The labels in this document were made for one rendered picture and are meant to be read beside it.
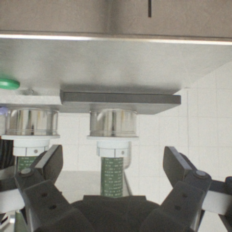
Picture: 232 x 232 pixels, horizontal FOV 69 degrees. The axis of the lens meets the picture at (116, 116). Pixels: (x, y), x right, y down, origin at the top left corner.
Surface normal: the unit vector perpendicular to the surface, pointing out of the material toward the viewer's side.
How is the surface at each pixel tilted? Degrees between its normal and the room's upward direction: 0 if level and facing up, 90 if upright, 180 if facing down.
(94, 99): 90
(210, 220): 90
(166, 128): 90
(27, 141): 90
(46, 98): 45
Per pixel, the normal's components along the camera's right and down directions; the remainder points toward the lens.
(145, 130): 0.03, -0.08
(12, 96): 0.00, 0.65
